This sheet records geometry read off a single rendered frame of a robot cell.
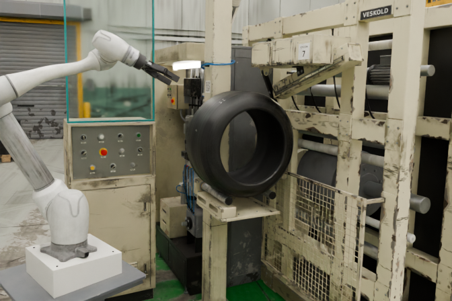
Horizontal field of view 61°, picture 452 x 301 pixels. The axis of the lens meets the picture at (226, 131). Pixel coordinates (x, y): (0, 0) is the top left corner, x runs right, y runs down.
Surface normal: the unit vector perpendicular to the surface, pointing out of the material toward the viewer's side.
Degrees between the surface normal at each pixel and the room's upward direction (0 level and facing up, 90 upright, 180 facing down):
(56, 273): 90
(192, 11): 90
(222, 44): 90
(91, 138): 90
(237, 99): 46
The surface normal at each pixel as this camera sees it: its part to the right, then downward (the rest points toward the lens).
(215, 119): -0.25, -0.30
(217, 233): 0.44, 0.11
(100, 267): 0.72, 0.10
